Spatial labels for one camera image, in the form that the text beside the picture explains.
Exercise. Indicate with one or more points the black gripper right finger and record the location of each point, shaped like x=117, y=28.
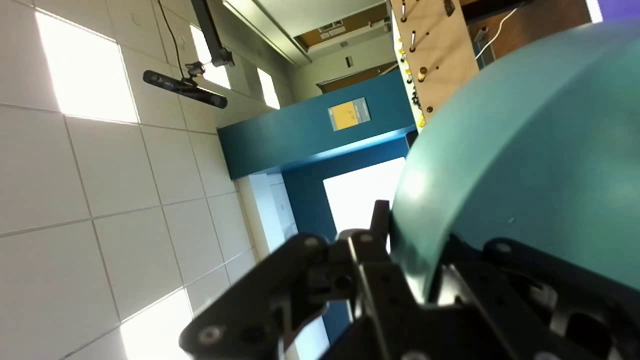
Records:
x=546, y=313

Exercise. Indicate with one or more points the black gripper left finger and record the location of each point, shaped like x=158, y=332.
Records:
x=286, y=306

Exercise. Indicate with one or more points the teal green bowl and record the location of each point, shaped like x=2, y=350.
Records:
x=533, y=152

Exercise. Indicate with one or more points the square ceiling light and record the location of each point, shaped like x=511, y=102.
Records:
x=87, y=66
x=156, y=330
x=268, y=88
x=216, y=74

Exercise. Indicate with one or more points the long ceiling light fixture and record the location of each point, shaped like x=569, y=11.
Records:
x=267, y=26

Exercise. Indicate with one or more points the yellow wall sign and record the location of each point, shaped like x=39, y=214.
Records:
x=349, y=115

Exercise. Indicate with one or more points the black stereo camera bar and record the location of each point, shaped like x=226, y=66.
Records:
x=182, y=88

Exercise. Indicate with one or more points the dark camera stand pole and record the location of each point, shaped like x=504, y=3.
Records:
x=210, y=32

